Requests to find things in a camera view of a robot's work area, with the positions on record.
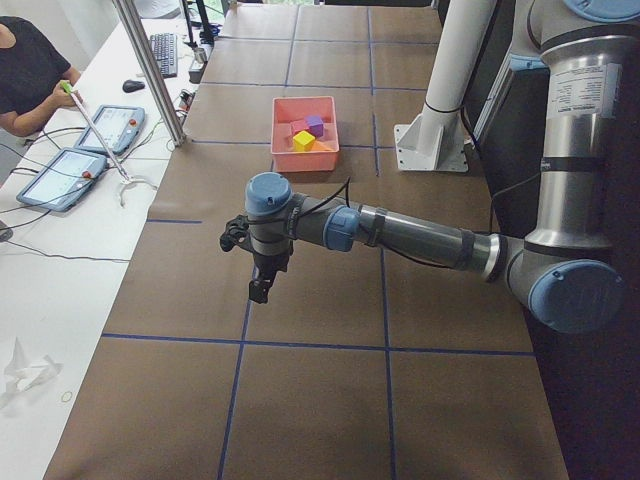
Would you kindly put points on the aluminium frame post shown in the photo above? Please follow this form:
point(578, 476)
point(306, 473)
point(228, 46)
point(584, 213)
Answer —
point(134, 28)

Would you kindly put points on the seated person in black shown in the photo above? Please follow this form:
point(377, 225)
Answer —
point(32, 76)

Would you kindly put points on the black keyboard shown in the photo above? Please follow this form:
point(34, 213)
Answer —
point(164, 47)

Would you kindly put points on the black computer mouse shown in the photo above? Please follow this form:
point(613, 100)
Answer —
point(131, 86)

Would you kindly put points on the lower blue teach pendant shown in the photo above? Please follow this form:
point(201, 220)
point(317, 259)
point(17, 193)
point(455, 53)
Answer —
point(62, 182)

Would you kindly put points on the lower orange black connector box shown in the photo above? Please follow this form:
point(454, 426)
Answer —
point(186, 99)

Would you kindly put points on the pink plastic bin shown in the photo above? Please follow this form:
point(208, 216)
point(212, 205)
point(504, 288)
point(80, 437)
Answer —
point(286, 110)

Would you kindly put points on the long reacher grabber stick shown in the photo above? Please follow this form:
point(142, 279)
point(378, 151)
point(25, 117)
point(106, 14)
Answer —
point(127, 181)

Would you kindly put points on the small metal cup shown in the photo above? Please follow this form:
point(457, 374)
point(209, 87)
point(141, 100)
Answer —
point(200, 55)

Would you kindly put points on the white pedestal column base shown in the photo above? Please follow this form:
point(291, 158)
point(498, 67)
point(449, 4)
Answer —
point(434, 140)

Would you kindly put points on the crumpled white paper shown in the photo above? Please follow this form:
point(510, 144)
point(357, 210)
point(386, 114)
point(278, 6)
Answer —
point(21, 374)

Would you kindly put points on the purple foam block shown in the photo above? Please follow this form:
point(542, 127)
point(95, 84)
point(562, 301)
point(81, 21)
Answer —
point(315, 125)

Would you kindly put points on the red foam block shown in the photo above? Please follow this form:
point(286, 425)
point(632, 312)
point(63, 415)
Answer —
point(298, 126)

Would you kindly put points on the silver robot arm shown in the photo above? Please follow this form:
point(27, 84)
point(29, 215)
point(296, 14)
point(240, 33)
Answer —
point(563, 245)

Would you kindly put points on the upper blue teach pendant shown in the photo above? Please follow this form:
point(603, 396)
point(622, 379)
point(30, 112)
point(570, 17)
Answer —
point(119, 125)

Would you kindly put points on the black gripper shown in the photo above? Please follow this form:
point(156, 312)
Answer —
point(269, 263)

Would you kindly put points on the blue teach pendant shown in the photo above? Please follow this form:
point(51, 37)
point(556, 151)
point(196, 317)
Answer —
point(62, 182)
point(119, 125)

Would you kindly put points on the orange foam block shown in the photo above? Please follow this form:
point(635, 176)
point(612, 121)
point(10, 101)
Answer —
point(321, 146)

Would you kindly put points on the yellow foam block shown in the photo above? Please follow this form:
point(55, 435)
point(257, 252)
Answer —
point(303, 141)

